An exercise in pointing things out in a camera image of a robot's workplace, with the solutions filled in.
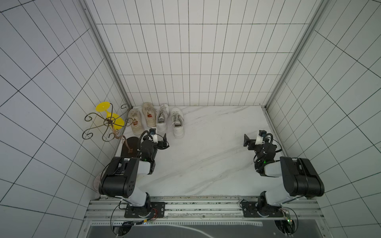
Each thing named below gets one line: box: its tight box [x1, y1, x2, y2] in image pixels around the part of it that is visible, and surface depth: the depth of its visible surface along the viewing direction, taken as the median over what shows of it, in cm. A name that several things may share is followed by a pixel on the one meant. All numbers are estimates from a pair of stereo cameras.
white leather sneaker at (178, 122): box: [170, 107, 185, 139], surface depth 102 cm
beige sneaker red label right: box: [141, 102, 158, 128], surface depth 109 cm
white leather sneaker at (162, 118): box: [155, 103, 171, 134], surface depth 105 cm
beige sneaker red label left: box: [127, 108, 145, 135], surface depth 106 cm
